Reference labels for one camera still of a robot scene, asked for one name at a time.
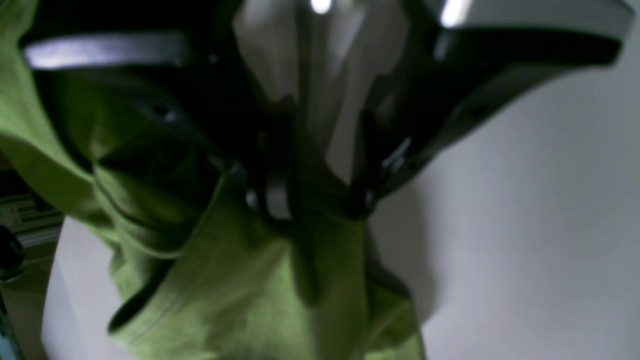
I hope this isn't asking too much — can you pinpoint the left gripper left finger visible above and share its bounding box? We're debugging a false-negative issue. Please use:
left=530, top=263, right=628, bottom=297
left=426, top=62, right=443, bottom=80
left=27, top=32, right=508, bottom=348
left=20, top=0, right=297, bottom=221

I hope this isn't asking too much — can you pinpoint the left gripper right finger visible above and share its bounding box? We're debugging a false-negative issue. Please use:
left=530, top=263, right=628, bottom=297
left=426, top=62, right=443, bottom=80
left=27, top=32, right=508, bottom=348
left=349, top=0, right=636, bottom=218

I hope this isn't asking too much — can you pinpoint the green T-shirt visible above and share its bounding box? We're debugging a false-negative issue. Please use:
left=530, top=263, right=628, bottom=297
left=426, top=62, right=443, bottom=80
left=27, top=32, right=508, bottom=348
left=1, top=0, right=425, bottom=360

